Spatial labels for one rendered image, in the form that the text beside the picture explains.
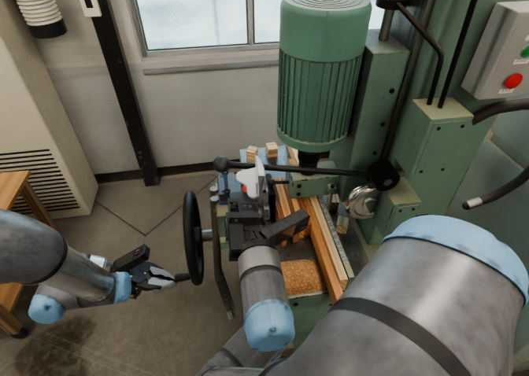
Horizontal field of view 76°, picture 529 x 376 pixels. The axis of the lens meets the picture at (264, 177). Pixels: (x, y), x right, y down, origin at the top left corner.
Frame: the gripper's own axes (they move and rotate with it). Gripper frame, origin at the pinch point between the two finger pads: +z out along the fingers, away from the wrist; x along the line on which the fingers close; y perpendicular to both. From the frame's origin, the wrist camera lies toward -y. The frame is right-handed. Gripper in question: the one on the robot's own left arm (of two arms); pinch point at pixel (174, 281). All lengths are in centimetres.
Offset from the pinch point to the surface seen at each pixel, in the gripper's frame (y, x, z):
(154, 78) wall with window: -3, -134, -22
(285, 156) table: -37, -32, 25
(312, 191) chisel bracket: -44.0, -4.3, 23.1
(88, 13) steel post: -25, -120, -60
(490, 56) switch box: -92, 10, 25
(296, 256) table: -31.9, 9.5, 21.7
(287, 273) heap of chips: -32.6, 16.8, 16.7
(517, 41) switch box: -96, 12, 25
